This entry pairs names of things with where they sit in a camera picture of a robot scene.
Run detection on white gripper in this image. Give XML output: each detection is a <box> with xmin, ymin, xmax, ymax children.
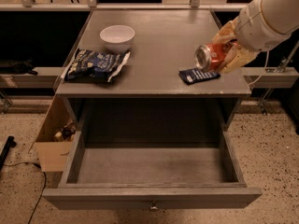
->
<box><xmin>211</xmin><ymin>0</ymin><xmax>291</xmax><ymax>74</ymax></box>

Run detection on red coke can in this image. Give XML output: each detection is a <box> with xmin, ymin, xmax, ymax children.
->
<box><xmin>194</xmin><ymin>42</ymin><xmax>233</xmax><ymax>72</ymax></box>

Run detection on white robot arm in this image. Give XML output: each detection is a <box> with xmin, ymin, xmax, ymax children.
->
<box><xmin>212</xmin><ymin>0</ymin><xmax>299</xmax><ymax>73</ymax></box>

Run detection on open grey top drawer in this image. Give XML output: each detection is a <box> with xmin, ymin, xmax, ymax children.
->
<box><xmin>42</xmin><ymin>97</ymin><xmax>263</xmax><ymax>211</ymax></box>

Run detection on metal drawer knob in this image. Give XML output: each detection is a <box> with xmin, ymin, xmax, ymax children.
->
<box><xmin>149</xmin><ymin>203</ymin><xmax>159</xmax><ymax>212</ymax></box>

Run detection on dark blue snack bar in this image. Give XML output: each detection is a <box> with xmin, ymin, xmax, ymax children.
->
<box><xmin>179</xmin><ymin>68</ymin><xmax>221</xmax><ymax>85</ymax></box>

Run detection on grey wooden cabinet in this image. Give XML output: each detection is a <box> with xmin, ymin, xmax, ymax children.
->
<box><xmin>56</xmin><ymin>9</ymin><xmax>250</xmax><ymax>124</ymax></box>

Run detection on white ceramic bowl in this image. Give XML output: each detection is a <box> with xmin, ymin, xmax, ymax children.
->
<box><xmin>100</xmin><ymin>25</ymin><xmax>135</xmax><ymax>53</ymax></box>

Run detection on blue white chip bag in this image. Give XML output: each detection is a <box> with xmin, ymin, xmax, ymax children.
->
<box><xmin>64</xmin><ymin>49</ymin><xmax>131</xmax><ymax>82</ymax></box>

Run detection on items in cardboard box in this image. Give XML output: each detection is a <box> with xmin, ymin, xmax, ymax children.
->
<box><xmin>53</xmin><ymin>122</ymin><xmax>76</xmax><ymax>142</ymax></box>

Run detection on cardboard box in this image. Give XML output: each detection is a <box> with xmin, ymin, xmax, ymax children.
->
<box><xmin>34</xmin><ymin>97</ymin><xmax>74</xmax><ymax>172</ymax></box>

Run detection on black object on ledge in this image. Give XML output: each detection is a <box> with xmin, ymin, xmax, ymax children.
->
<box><xmin>0</xmin><ymin>59</ymin><xmax>38</xmax><ymax>76</ymax></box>

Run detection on black bar on floor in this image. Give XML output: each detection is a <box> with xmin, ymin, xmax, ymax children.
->
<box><xmin>0</xmin><ymin>135</ymin><xmax>17</xmax><ymax>171</ymax></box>

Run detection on white cable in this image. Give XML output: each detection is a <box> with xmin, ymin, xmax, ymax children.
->
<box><xmin>247</xmin><ymin>49</ymin><xmax>271</xmax><ymax>87</ymax></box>

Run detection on black floor cable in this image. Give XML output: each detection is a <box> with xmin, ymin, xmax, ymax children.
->
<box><xmin>3</xmin><ymin>161</ymin><xmax>48</xmax><ymax>224</ymax></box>

